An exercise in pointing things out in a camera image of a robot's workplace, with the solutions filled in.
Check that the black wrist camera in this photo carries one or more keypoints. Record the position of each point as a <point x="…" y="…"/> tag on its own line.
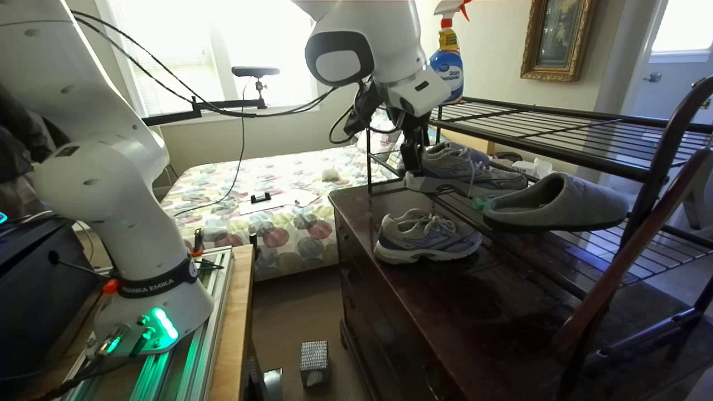
<point x="367" y="103"/>

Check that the dark metal shoe rack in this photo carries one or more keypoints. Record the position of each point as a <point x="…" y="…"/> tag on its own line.
<point x="558" y="153"/>

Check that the dark clothed person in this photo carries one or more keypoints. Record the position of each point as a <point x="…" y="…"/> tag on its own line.
<point x="23" y="147"/>

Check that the black stereo camera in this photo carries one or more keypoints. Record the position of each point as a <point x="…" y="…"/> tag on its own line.
<point x="255" y="72"/>

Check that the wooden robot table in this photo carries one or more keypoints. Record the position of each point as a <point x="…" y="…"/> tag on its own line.
<point x="237" y="336"/>

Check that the bright window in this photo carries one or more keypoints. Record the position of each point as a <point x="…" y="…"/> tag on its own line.
<point x="169" y="52"/>

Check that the small black object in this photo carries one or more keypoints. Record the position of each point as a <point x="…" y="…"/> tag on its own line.
<point x="258" y="196"/>

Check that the sparkly silver box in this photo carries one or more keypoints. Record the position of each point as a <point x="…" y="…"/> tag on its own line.
<point x="315" y="365"/>

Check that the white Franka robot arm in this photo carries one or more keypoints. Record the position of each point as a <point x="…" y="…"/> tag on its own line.
<point x="111" y="185"/>

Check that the white door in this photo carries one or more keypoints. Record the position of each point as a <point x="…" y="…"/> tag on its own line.
<point x="683" y="82"/>

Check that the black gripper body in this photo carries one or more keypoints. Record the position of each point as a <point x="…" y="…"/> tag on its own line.
<point x="414" y="131"/>

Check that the dark wooden cabinet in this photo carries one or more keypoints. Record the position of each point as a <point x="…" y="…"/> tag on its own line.
<point x="460" y="320"/>

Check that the bed with floral cover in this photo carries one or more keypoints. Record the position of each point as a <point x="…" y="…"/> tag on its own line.
<point x="281" y="192"/>

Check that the small green item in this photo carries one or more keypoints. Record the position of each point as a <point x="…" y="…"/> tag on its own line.
<point x="482" y="204"/>

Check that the aluminium mounting rail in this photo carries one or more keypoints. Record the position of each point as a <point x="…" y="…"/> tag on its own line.
<point x="200" y="348"/>

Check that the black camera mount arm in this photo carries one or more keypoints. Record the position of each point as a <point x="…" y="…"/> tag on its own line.
<point x="179" y="112"/>

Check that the blue spray bottle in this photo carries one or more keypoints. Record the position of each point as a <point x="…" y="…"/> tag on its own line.
<point x="448" y="69"/>

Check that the black equipment case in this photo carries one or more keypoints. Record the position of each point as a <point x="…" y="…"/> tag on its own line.
<point x="35" y="297"/>

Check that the gold framed picture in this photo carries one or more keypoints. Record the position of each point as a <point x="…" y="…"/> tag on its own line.
<point x="558" y="36"/>

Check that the white blue running sneaker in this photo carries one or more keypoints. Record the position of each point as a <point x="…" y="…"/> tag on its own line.
<point x="469" y="175"/>
<point x="430" y="242"/>

